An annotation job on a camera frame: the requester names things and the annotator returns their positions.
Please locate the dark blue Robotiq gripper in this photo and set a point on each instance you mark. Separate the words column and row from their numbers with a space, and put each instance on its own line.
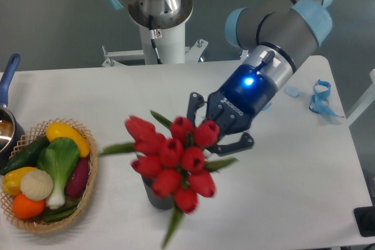
column 233, row 106

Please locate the red tulip bouquet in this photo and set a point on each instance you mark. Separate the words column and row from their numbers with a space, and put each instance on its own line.
column 177, row 164

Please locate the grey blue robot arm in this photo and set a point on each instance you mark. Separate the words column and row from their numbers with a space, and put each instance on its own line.
column 279, row 37

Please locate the dark grey ribbed vase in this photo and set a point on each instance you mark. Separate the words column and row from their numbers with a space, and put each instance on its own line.
column 162, row 203

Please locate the small blue cap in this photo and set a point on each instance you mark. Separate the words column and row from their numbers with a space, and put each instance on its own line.
column 292, row 91

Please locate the purple sweet potato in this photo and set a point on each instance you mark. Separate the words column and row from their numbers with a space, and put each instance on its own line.
column 78, row 180

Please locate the green bok choy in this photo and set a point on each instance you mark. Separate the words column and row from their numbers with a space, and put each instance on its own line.
column 59, row 160

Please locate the black device at edge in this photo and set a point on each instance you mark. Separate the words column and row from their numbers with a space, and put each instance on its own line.
column 364, row 217

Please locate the green bean pods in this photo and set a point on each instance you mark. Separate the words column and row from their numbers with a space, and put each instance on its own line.
column 60, row 213

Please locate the white garlic bulb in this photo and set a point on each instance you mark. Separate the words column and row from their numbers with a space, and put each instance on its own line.
column 36, row 185

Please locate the green cucumber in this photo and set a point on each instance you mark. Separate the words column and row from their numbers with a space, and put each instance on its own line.
column 27, row 157

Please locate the woven wicker basket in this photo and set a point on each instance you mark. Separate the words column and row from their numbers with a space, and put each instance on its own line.
column 36, row 225

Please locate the orange fruit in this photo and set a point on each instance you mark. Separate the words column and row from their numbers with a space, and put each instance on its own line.
column 24, row 208

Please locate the yellow bell pepper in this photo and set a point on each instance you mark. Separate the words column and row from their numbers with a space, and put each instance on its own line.
column 11, row 182

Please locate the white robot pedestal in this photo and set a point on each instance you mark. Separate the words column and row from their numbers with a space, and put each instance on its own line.
column 159, row 46

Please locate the white frame post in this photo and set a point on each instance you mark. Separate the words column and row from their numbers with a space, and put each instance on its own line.
column 366, row 99

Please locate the blue handled saucepan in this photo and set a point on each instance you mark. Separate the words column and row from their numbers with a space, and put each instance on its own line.
column 11, row 130

